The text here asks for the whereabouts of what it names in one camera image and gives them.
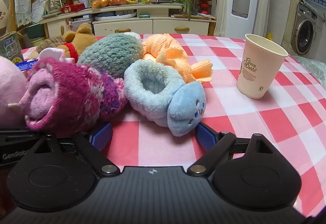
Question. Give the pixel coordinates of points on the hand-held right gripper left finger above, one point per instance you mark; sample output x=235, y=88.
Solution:
x=101, y=136

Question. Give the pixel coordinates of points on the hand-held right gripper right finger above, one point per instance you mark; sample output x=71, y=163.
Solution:
x=206, y=134

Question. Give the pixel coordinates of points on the magenta pink fuzzy sock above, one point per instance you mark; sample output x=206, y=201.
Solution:
x=66, y=91

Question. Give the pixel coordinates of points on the light blue elephant plush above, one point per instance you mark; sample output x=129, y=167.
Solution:
x=152, y=88

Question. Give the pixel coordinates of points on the pink pig plush toy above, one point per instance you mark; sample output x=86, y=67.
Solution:
x=10, y=86

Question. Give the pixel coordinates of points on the green fluffy plush toy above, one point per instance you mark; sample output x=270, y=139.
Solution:
x=109, y=50

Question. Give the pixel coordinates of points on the orange knitted toy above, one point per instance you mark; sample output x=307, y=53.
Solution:
x=168, y=53

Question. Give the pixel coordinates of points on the white fluffy plush toy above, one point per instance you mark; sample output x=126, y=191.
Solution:
x=51, y=52

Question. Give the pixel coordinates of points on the brown bear plush red scarf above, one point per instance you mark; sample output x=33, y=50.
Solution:
x=81, y=40

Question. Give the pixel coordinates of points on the brown hedgehog plush toy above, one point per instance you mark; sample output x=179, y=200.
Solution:
x=51, y=43

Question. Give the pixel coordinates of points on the pink checkered tablecloth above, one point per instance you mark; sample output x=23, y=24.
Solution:
x=280, y=124

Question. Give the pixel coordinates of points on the beige paper cup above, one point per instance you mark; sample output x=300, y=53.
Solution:
x=257, y=68

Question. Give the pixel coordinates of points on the blue tissue packet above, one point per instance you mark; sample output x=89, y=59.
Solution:
x=26, y=64

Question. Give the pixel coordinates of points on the green printed carton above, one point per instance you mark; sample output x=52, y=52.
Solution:
x=10, y=45

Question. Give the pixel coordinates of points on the light green trash bin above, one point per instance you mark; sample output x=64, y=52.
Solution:
x=38, y=41

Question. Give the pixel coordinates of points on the cream television cabinet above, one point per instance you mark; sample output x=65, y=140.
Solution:
x=165, y=26

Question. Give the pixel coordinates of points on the yellow detergent bottle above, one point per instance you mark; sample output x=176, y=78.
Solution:
x=269, y=36

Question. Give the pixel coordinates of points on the dark green storage box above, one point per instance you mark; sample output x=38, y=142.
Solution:
x=35, y=30

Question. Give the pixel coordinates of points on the grey patterned cloth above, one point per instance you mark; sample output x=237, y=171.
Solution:
x=313, y=67

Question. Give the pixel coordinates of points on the red candle holder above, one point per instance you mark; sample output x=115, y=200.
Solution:
x=204, y=7

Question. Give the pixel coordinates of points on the red flat box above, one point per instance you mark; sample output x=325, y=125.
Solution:
x=72, y=8

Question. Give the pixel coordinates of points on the pile of oranges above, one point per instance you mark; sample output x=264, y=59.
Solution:
x=101, y=2

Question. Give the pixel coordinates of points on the bunch of bananas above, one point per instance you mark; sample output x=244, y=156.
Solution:
x=132, y=1

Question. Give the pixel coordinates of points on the beige canvas tote bag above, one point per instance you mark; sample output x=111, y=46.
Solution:
x=5, y=15

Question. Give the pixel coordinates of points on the grey washing machine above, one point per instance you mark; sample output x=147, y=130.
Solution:
x=304, y=30

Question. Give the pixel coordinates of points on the white lace chair cover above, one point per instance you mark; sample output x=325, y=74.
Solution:
x=21, y=7

